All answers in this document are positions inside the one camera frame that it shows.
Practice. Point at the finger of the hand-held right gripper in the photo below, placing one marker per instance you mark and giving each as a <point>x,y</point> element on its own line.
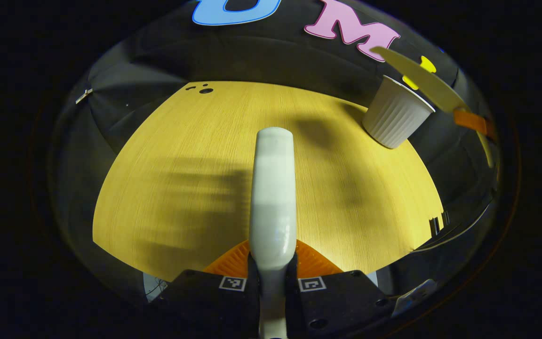
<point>471,121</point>

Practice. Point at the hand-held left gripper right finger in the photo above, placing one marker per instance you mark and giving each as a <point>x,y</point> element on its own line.
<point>337,301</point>

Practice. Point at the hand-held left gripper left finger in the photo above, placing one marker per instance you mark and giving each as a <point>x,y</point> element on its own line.
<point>205,301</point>

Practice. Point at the white plastic dustpan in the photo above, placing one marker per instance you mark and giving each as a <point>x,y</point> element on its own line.
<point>421,77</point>

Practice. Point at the white ribbed garbage bin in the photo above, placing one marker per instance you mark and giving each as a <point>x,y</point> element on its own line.
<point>395,115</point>

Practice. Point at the wooden desktop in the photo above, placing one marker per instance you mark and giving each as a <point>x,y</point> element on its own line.
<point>181,150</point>

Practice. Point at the small metal clip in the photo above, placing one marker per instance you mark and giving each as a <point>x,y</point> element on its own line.
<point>83,95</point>

